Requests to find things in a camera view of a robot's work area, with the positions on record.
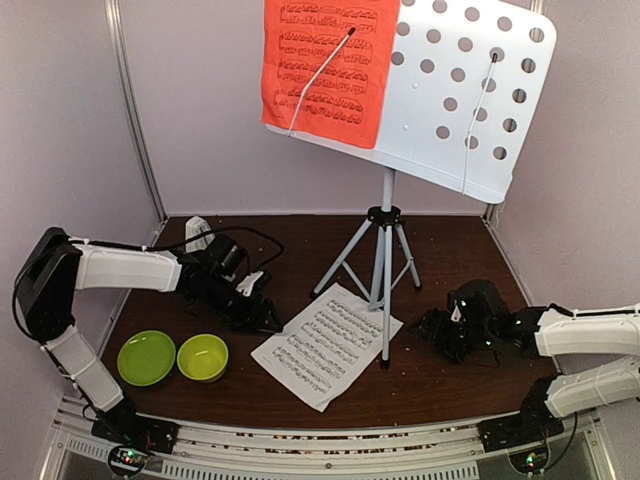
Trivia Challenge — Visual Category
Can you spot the red sheet music page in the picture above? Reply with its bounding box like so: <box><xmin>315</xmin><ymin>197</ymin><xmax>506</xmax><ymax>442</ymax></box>
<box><xmin>261</xmin><ymin>1</ymin><xmax>400</xmax><ymax>149</ymax></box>

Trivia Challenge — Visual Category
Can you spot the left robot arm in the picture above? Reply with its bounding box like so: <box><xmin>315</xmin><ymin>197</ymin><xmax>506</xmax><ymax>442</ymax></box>
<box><xmin>11</xmin><ymin>227</ymin><xmax>283</xmax><ymax>444</ymax></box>

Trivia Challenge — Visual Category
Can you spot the aluminium corner post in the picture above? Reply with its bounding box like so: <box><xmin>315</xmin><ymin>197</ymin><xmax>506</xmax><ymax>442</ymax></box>
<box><xmin>104</xmin><ymin>0</ymin><xmax>168</xmax><ymax>223</ymax></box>
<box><xmin>482</xmin><ymin>203</ymin><xmax>504</xmax><ymax>229</ymax></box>

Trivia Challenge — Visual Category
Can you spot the white sheet music page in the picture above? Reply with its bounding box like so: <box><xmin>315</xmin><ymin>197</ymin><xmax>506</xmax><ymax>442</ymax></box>
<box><xmin>251</xmin><ymin>283</ymin><xmax>383</xmax><ymax>412</ymax></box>

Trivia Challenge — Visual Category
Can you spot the right aluminium corner post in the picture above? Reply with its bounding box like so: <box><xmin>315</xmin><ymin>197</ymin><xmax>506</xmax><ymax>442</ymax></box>
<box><xmin>482</xmin><ymin>203</ymin><xmax>504</xmax><ymax>229</ymax></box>

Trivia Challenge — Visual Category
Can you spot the white perforated music stand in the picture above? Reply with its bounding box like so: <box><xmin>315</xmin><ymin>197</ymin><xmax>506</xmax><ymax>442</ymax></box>
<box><xmin>261</xmin><ymin>0</ymin><xmax>559</xmax><ymax>371</ymax></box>

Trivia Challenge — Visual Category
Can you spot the left aluminium corner post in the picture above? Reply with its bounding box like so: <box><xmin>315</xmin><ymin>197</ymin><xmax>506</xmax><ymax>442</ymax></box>
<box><xmin>104</xmin><ymin>0</ymin><xmax>168</xmax><ymax>223</ymax></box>

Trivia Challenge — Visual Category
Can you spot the grey metronome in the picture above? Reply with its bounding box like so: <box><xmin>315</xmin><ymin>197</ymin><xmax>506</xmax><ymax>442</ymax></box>
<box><xmin>185</xmin><ymin>216</ymin><xmax>215</xmax><ymax>253</ymax></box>

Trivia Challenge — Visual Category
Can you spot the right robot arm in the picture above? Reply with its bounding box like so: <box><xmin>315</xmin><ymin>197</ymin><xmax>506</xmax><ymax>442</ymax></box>
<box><xmin>411</xmin><ymin>279</ymin><xmax>639</xmax><ymax>442</ymax></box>

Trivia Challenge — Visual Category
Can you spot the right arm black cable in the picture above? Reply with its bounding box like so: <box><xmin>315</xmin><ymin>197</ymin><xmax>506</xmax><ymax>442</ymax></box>
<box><xmin>547</xmin><ymin>302</ymin><xmax>640</xmax><ymax>317</ymax></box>

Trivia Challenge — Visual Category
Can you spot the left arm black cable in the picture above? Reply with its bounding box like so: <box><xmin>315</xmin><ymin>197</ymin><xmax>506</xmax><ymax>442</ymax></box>
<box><xmin>12</xmin><ymin>227</ymin><xmax>287</xmax><ymax>341</ymax></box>

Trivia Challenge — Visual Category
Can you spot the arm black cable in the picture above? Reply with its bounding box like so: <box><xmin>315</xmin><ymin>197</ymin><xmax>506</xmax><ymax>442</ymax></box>
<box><xmin>547</xmin><ymin>302</ymin><xmax>640</xmax><ymax>317</ymax></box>
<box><xmin>12</xmin><ymin>227</ymin><xmax>287</xmax><ymax>341</ymax></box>

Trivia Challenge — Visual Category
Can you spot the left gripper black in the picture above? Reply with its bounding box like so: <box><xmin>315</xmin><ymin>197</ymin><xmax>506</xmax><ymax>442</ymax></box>
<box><xmin>195</xmin><ymin>274</ymin><xmax>283</xmax><ymax>334</ymax></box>

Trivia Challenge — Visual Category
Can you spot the green plate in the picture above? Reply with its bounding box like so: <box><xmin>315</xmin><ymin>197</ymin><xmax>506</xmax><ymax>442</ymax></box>
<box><xmin>117</xmin><ymin>330</ymin><xmax>176</xmax><ymax>387</ymax></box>

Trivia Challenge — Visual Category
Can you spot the yellow-green bowl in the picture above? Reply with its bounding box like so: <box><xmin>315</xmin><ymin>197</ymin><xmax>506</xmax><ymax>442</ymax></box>
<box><xmin>176</xmin><ymin>334</ymin><xmax>229</xmax><ymax>383</ymax></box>

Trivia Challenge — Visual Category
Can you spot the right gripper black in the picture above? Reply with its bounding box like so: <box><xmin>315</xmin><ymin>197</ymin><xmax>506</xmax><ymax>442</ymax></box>
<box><xmin>406</xmin><ymin>309</ymin><xmax>495</xmax><ymax>365</ymax></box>

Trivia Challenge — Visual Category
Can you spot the aluminium front rail frame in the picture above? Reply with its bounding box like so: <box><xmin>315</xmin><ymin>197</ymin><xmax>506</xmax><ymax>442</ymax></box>
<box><xmin>49</xmin><ymin>394</ymin><xmax>601</xmax><ymax>480</ymax></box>

